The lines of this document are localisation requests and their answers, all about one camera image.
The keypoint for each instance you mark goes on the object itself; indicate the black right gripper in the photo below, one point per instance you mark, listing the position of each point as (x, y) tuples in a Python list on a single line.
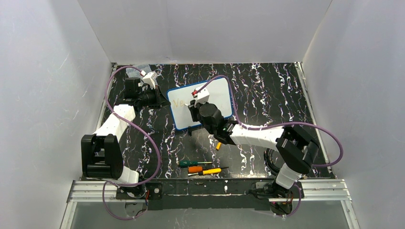
[(193, 110)]

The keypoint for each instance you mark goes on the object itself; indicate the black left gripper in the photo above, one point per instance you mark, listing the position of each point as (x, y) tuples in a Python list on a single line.
[(158, 97)]

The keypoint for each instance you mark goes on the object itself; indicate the blue framed whiteboard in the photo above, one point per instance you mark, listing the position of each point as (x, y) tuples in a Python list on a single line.
[(219, 91)]

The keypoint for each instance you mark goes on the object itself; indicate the yellow marker cap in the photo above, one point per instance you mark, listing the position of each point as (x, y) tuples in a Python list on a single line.
[(218, 146)]

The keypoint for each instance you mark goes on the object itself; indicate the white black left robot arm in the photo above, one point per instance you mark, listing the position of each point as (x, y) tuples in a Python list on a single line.
[(102, 157)]

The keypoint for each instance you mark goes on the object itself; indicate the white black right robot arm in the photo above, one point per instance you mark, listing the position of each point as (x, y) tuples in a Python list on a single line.
[(296, 146)]

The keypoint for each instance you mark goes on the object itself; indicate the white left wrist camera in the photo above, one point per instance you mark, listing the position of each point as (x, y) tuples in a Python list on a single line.
[(149, 78)]

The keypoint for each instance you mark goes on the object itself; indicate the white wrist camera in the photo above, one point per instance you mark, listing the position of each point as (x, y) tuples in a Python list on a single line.
[(200, 95), (149, 78)]

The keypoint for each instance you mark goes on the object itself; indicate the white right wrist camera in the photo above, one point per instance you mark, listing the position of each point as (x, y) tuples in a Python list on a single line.
[(200, 95)]

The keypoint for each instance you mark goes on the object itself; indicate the green handled screwdriver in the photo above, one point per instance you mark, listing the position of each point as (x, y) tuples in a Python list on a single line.
[(189, 163)]

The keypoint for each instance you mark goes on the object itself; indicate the yellow handled screwdriver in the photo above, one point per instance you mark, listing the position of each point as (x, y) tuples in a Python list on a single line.
[(206, 172)]

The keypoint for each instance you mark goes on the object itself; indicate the orange handled screwdriver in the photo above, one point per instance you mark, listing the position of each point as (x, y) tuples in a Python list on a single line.
[(195, 169)]

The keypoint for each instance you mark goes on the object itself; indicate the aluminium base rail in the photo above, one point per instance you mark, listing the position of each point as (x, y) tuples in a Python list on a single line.
[(314, 189)]

